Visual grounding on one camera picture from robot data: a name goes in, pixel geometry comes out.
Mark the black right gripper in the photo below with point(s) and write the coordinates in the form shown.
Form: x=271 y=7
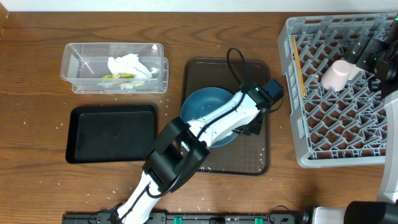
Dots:
x=359 y=50

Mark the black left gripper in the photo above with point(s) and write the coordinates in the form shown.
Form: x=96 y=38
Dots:
x=252 y=127

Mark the cream plastic cup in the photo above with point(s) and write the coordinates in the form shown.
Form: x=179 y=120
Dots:
x=354 y=71

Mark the small pink dish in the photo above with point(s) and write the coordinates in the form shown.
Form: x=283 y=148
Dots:
x=336 y=77

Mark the dark blue plate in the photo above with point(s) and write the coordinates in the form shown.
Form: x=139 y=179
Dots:
x=202 y=102

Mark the white napkin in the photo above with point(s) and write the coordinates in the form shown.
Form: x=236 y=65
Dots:
x=127 y=64

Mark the yellow green wrapper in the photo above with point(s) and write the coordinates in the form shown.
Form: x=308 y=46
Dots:
x=118 y=75

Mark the pile of white rice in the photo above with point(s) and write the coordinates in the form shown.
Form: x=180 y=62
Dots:
x=228 y=134

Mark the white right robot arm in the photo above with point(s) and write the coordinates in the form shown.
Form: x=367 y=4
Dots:
x=384 y=209

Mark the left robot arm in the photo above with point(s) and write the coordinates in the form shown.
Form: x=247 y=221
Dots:
x=181 y=147

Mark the grey dishwasher rack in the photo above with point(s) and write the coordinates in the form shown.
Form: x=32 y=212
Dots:
x=333 y=128

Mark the black waste bin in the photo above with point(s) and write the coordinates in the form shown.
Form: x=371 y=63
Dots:
x=110 y=133

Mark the dark brown serving tray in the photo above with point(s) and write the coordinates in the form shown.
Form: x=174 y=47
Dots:
x=237 y=154

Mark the clear plastic bin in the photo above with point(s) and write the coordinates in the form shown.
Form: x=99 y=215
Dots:
x=84 y=64

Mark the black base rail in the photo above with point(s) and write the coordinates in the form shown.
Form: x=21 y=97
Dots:
x=163 y=218

